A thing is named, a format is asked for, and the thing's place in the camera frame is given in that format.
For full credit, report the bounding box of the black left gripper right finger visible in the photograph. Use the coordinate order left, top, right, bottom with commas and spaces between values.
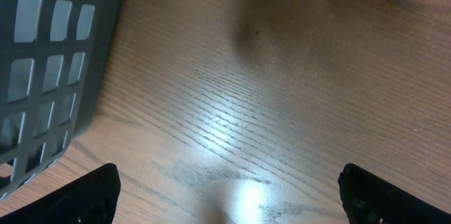
338, 163, 450, 224

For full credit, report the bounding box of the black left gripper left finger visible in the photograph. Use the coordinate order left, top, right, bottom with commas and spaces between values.
1, 163, 121, 224

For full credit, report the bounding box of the dark grey plastic mesh basket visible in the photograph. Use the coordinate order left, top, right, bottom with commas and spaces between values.
1, 0, 122, 198

